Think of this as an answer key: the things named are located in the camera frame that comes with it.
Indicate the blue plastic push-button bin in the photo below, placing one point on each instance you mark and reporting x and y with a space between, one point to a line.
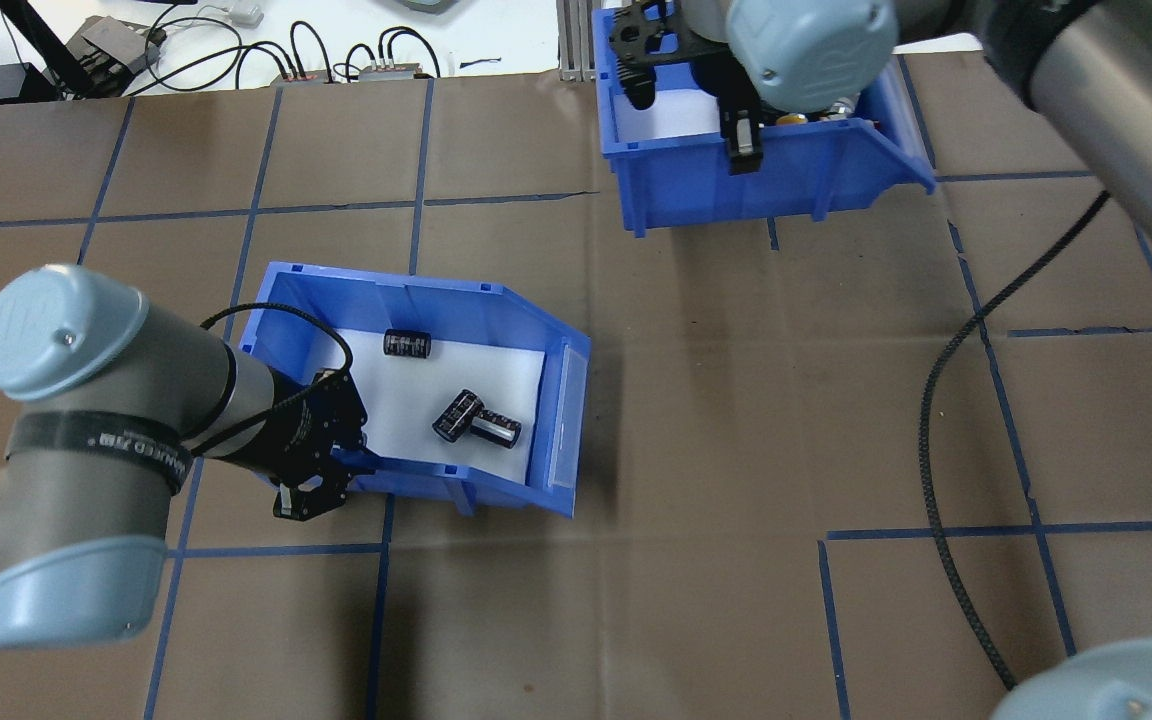
686 180

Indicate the blue plastic capacitor bin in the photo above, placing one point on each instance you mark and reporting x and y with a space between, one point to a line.
496 310

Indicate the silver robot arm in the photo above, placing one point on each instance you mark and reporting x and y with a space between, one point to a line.
176 370
1136 110

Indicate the black cylindrical capacitor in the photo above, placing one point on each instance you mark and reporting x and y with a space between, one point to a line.
408 345
496 428
457 416

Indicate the white side table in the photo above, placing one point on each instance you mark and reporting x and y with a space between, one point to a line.
506 35

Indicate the blue grey teach pendant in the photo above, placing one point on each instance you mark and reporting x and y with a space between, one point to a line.
426 5

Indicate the white plug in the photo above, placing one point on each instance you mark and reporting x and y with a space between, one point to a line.
246 13

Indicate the grey metal device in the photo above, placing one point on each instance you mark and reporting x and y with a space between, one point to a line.
116 45

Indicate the yellow push button switch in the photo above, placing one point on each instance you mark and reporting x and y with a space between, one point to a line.
791 118

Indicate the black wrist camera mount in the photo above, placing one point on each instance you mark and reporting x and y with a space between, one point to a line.
311 500
651 40

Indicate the aluminium profile post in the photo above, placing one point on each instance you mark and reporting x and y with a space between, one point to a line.
574 45

